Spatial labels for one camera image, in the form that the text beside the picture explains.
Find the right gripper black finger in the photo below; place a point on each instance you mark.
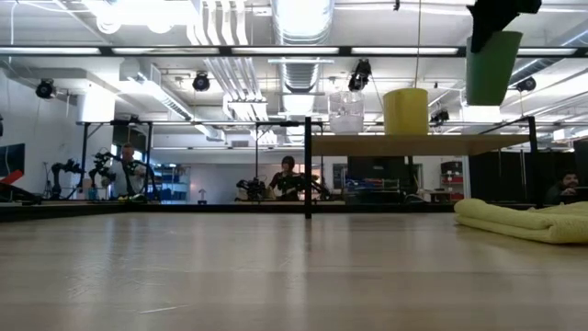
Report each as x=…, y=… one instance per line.
x=484, y=27

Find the large green plastic cup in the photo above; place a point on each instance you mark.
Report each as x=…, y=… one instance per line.
x=491, y=73

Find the yellow mug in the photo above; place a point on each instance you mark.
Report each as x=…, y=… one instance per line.
x=406, y=112

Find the small clear plastic cup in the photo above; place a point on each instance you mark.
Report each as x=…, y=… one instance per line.
x=346, y=115

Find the black background robot arm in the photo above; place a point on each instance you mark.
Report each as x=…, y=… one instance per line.
x=64, y=170
x=252, y=187

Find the wooden shelf board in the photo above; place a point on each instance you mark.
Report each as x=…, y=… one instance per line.
x=413, y=144

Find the black room partition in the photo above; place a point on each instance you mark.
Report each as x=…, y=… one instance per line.
x=505, y=177

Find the rack with red bins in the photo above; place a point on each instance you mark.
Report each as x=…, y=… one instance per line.
x=452, y=181

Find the person in background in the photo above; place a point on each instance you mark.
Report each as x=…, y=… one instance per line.
x=123, y=177
x=286, y=181
x=562, y=188

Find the folded yellow-green towel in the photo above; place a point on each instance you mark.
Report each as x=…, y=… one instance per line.
x=519, y=220

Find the black ceiling camera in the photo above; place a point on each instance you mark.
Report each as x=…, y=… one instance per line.
x=526, y=83
x=439, y=116
x=200, y=82
x=360, y=76
x=44, y=88

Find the black shelf post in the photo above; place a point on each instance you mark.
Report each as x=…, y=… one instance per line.
x=308, y=170
x=533, y=156

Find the silver ventilation duct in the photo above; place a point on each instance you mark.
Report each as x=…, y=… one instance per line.
x=301, y=41

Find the black table edge rail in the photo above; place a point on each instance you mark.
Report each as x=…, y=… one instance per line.
x=252, y=208

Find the black overhead frame bar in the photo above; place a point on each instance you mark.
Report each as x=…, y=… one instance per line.
x=184, y=51

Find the dark wall monitor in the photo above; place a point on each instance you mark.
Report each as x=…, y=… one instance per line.
x=11, y=158

